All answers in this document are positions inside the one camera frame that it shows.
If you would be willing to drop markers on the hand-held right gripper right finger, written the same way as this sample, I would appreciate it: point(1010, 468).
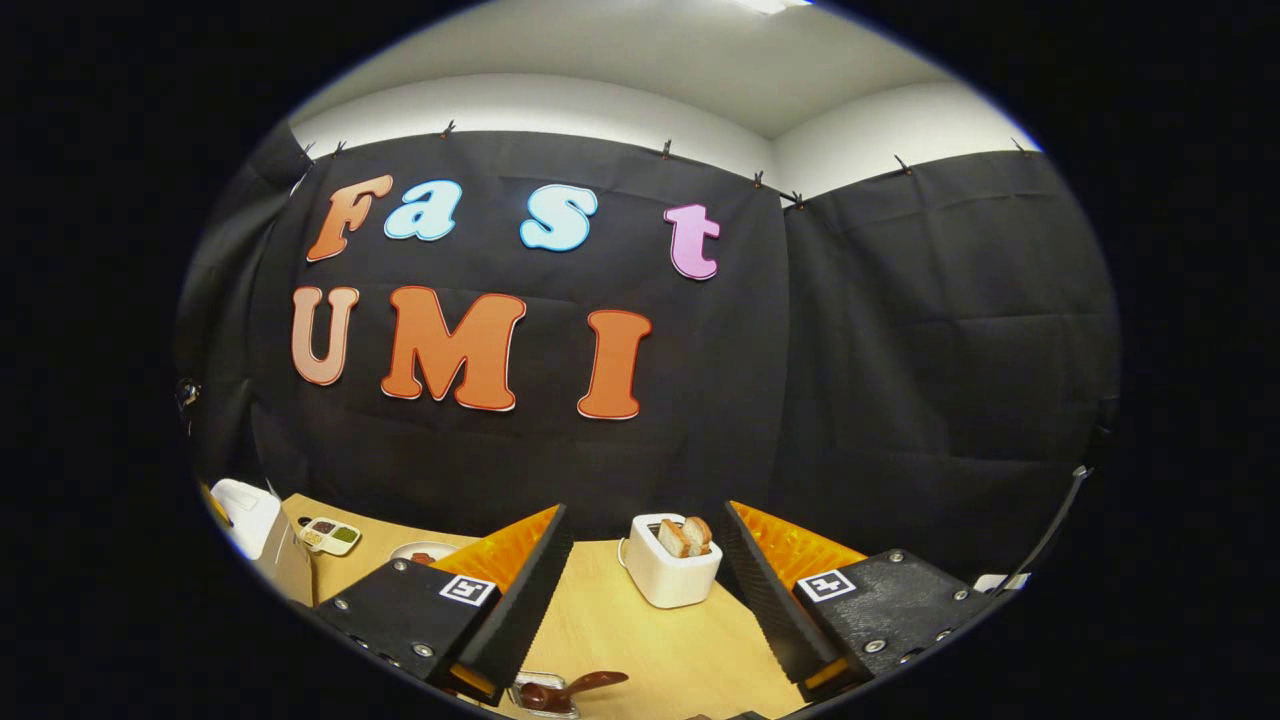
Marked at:
point(775, 605)

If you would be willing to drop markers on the white divided seasoning dish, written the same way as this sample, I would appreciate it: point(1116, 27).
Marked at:
point(330, 535)

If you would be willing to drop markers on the white toaster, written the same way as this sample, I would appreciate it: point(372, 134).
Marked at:
point(670, 580)

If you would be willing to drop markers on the black backdrop cloth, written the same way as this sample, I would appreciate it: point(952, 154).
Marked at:
point(900, 350)

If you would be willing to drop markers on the toast bread slice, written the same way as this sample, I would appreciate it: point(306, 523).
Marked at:
point(672, 538)
point(699, 532)

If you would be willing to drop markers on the row of small cloth clips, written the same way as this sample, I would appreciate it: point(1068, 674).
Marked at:
point(665, 150)

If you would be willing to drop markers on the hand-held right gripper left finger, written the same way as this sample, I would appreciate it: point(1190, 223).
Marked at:
point(520, 600)

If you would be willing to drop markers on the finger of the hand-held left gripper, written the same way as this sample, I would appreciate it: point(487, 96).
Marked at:
point(215, 505)

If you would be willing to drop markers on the brown wooden spoon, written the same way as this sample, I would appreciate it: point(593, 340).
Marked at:
point(600, 680)

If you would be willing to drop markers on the white round plate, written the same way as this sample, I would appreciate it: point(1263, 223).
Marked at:
point(440, 549)

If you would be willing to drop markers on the white rice cooker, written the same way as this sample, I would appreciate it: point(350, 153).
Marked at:
point(245, 510)

